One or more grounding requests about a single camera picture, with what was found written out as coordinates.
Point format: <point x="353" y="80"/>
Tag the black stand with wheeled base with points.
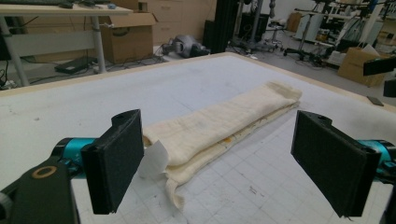
<point x="303" y="40"/>

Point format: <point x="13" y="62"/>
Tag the brown cardboard box with paper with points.
<point x="358" y="67"/>

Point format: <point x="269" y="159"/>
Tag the black keyboard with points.
<point x="34" y="2"/>

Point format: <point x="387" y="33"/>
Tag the cream towel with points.
<point x="218" y="121"/>

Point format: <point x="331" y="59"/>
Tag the open cardboard box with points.
<point x="130" y="40"/>

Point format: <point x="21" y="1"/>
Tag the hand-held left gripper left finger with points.
<point x="112" y="161"/>

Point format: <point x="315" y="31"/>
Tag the small dark flat object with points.
<point x="375" y="100"/>

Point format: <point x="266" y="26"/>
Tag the metal pole stand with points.
<point x="257" y="28"/>

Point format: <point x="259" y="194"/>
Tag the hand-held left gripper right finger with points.
<point x="333" y="161"/>

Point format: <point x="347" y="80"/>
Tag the grey machine on floor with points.
<point x="186" y="46"/>

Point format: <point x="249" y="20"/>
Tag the small cardboard box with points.
<point x="294" y="21"/>

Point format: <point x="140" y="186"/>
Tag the blue computer mouse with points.
<point x="111" y="6"/>

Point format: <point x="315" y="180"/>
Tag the light wooden drawer cabinet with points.
<point x="177" y="18"/>

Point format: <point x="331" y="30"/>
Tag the black tall column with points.
<point x="222" y="25"/>

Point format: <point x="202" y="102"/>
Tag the flat black device on floor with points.
<point x="74" y="64"/>

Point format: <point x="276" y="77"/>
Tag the wooden desk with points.
<point x="56" y="42"/>

